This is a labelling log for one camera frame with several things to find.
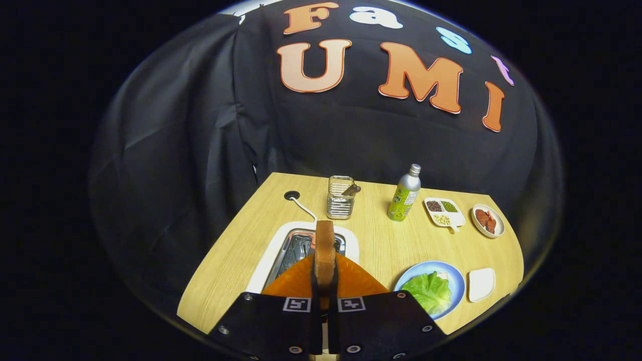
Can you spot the blue round plate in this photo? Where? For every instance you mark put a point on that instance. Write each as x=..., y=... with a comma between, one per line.
x=454, y=281

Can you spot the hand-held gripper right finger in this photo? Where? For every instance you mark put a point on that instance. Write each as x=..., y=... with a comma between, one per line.
x=333, y=321

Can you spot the green lettuce leaf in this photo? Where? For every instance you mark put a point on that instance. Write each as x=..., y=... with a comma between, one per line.
x=426, y=293

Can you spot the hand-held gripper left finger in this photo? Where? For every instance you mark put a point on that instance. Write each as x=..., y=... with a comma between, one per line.
x=315, y=321

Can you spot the white divided dish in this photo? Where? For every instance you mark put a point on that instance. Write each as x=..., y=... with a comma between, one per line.
x=457, y=218

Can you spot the silver bottle with green label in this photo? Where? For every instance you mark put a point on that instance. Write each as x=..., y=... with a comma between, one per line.
x=404, y=195

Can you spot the pile of yellow soybeans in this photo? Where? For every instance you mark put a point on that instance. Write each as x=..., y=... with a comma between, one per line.
x=441, y=219

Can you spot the brown meat piece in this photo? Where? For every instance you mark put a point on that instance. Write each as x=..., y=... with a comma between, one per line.
x=491, y=225
x=481, y=216

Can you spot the pile of dark red beans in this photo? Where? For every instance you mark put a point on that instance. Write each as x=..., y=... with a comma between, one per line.
x=434, y=206

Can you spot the pile of green beans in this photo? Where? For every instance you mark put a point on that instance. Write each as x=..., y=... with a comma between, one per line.
x=450, y=206

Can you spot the white square plate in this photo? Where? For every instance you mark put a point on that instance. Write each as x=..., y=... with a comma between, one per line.
x=481, y=285

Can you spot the white toaster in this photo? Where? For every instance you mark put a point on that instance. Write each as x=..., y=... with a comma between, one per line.
x=271, y=250

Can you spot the brown toast slice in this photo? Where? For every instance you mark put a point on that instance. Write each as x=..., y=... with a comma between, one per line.
x=325, y=250

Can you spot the white oval plate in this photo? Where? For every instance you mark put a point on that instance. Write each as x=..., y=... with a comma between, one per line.
x=499, y=230

